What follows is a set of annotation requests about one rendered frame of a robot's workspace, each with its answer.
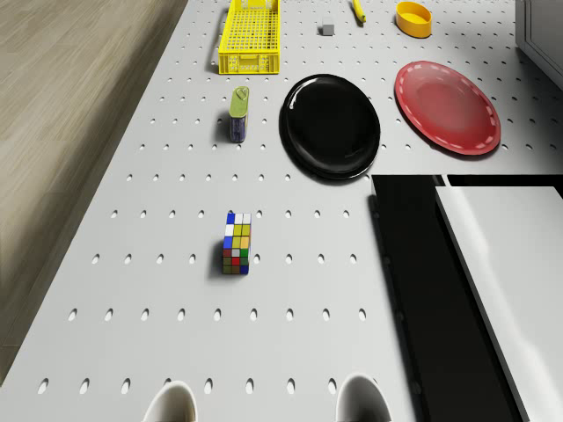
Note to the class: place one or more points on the white cabinet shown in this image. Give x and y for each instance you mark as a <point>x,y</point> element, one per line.
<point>543,31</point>

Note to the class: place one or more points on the grey cube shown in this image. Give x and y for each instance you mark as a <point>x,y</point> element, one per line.
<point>327,27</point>

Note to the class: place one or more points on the black plate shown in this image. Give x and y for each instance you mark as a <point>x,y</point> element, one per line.
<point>330,127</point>

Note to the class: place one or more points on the flat-sided can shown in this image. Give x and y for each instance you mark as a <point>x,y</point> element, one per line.
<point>239,114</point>

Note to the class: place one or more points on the black stove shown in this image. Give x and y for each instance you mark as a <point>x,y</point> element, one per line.
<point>422,272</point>

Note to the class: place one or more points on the yellow basket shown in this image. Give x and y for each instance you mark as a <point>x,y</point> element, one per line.
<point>250,31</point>

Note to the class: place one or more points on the yellow bowl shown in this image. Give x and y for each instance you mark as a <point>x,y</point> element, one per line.
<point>413,19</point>

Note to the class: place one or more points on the banana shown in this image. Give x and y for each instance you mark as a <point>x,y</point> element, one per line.
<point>358,11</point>

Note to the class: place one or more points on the puzzle cube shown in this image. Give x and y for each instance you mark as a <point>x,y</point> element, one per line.
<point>236,244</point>

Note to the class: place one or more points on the red plate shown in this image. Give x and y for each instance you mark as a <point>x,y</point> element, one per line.
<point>446,107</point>

